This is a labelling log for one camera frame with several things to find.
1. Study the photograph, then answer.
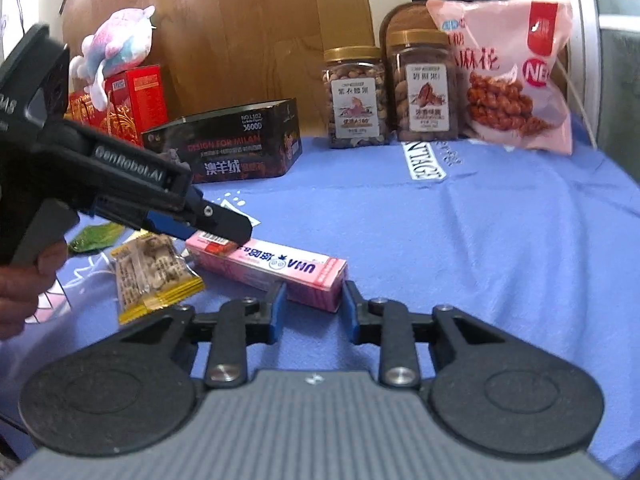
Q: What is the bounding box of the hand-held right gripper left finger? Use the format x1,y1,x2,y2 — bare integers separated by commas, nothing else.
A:
116,281,290,386

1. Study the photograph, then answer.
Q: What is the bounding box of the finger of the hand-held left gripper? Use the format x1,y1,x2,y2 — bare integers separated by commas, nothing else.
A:
145,187,254,247

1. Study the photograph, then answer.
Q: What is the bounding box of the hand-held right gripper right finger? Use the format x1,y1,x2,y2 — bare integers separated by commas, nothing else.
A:
341,280,507,386

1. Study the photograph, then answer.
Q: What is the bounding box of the pink box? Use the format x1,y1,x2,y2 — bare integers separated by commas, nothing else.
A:
185,230,350,314

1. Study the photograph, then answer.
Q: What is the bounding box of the person's left hand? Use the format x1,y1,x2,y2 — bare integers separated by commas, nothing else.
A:
0,242,69,341

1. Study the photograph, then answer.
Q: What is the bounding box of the black printed box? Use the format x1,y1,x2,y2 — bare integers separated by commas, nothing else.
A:
141,98,304,185

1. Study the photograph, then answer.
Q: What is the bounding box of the dark green snack packet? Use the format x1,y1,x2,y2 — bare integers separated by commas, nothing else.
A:
67,222,126,256

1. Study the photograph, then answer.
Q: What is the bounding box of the red gift box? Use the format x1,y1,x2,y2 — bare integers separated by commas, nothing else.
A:
67,65,169,147

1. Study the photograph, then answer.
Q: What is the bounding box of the yellow-edged nut packet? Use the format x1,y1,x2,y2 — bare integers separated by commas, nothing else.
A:
110,233,206,325

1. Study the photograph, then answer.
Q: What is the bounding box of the pastel plush toy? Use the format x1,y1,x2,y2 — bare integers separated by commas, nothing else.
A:
68,5,157,111

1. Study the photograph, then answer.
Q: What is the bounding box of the blue printed cloth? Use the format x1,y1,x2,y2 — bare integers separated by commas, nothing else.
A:
0,110,640,480

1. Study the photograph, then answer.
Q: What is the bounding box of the clear jar of pale nuts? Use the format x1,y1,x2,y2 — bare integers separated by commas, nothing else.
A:
322,46,390,150

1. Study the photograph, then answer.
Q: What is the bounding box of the large wooden panel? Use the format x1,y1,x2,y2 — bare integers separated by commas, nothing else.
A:
61,0,377,139

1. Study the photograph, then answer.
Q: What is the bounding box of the clear jar of brown nuts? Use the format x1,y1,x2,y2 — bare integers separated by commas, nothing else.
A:
387,29,461,142

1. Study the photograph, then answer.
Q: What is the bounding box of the dark wooden board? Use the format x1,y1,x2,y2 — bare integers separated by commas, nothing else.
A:
379,2,451,61

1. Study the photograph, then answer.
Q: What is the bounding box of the pink snack bag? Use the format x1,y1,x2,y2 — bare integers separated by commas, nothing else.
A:
426,0,575,156

